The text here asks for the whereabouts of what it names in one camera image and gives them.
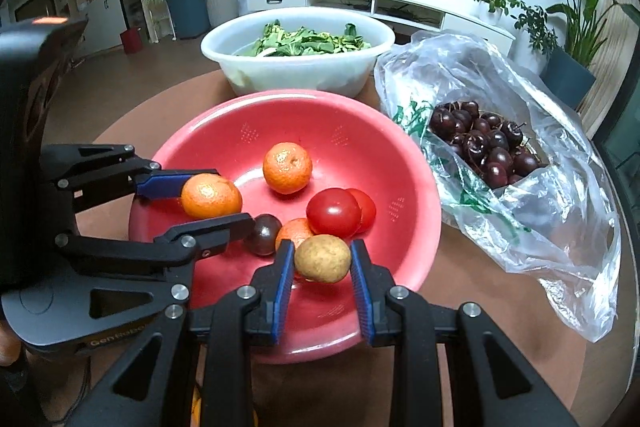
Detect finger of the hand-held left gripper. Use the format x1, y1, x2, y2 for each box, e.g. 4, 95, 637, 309
56, 212, 257, 325
39, 143, 221, 214

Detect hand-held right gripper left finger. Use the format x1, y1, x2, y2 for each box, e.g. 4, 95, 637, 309
65, 239, 296, 427

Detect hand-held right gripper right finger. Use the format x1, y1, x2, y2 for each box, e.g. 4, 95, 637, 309
349, 239, 581, 427

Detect dark purple plum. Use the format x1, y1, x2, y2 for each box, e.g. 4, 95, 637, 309
243, 214, 282, 257

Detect red tomato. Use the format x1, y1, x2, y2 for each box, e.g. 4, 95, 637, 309
346, 188, 377, 235
306, 188, 362, 239

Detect red plastic colander bowl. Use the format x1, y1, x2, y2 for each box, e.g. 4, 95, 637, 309
128, 89, 443, 365

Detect person's left hand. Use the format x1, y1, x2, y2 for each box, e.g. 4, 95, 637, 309
0, 329, 23, 368

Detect red waste bin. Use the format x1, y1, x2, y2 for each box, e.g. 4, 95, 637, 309
120, 27, 146, 55

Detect white plastic basin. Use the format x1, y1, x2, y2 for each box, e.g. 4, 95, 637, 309
200, 8, 396, 98

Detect pile of dark cherries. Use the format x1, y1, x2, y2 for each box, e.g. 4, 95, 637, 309
428, 101, 541, 190

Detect green leafy vegetables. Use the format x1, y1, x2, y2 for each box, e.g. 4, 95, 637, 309
250, 21, 373, 58

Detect clear plastic bag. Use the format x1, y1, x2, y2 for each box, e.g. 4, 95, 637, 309
374, 31, 622, 344

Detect large-leaf plant blue pot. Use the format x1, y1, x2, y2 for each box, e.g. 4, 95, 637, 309
516, 0, 640, 110

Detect sliding glass door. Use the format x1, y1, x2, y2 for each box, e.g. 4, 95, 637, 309
592, 97, 640, 208

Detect small potted plant white pot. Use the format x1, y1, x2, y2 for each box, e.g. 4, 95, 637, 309
472, 0, 521, 26

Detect bushy plant tall white pot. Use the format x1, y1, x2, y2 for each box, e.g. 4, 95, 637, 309
512, 2, 558, 75

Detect beige curtain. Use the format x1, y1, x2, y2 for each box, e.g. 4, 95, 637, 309
575, 0, 640, 140

